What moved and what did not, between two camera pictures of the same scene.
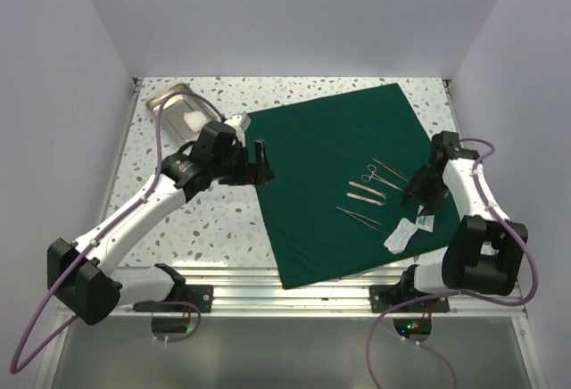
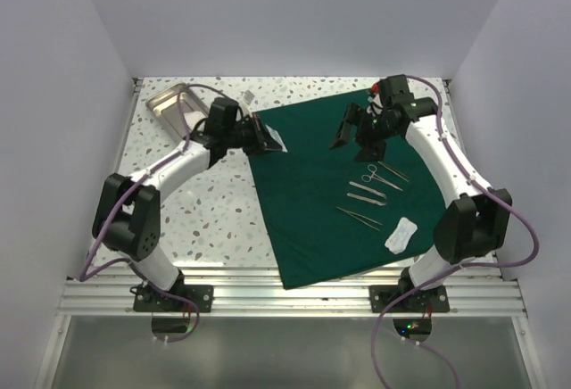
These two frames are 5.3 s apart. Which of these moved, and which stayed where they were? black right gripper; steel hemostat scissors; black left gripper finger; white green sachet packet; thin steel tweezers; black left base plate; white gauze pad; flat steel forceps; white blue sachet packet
Moved: white green sachet packet; black left gripper finger; black right gripper
Stayed: steel hemostat scissors; white gauze pad; white blue sachet packet; flat steel forceps; thin steel tweezers; black left base plate
